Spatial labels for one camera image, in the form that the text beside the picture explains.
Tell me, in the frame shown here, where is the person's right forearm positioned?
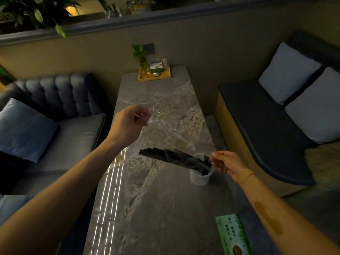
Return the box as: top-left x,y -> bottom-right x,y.
236,171 -> 340,255

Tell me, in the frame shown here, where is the small plant in glass vase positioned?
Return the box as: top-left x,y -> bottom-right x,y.
132,44 -> 150,73

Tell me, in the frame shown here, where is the glass vase with stems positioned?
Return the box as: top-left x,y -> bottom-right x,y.
103,0 -> 123,19

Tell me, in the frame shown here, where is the person's right hand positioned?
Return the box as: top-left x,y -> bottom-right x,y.
211,150 -> 251,183

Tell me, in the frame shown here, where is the large blue cushion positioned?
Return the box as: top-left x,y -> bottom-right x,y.
0,98 -> 60,163

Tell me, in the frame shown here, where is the green printed leaflet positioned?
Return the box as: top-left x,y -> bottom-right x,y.
215,214 -> 253,255

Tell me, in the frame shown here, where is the grey tufted sofa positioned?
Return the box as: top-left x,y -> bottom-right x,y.
0,73 -> 115,255

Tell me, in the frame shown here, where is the white cushion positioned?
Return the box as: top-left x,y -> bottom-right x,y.
258,42 -> 322,105
284,67 -> 340,144

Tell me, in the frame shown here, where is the clear plastic cup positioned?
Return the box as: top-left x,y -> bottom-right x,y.
189,153 -> 215,186

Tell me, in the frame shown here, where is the dark padded bench seat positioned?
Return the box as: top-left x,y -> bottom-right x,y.
218,29 -> 340,187

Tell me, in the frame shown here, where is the person's left hand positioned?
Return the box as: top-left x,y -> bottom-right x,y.
106,105 -> 152,149

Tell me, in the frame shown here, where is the small green box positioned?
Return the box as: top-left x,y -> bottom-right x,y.
149,62 -> 165,73

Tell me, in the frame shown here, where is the clear plastic bag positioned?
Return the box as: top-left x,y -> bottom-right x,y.
133,102 -> 216,173

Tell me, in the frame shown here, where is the wooden bench base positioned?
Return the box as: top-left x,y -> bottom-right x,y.
215,91 -> 307,197

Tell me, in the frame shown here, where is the round plant pot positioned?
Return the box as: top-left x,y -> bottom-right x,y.
129,0 -> 152,14

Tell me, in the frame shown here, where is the person's left forearm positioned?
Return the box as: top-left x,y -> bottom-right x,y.
0,138 -> 139,255

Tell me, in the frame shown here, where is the large green leafy plant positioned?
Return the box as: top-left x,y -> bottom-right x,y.
0,0 -> 83,39

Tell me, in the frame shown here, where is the yellow wooden tray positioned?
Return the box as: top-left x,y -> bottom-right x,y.
138,66 -> 171,82

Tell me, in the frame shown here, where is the bundle of black straws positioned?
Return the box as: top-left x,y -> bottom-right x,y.
139,148 -> 212,176

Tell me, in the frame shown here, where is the small blue cushion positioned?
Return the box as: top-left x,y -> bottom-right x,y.
0,194 -> 34,226

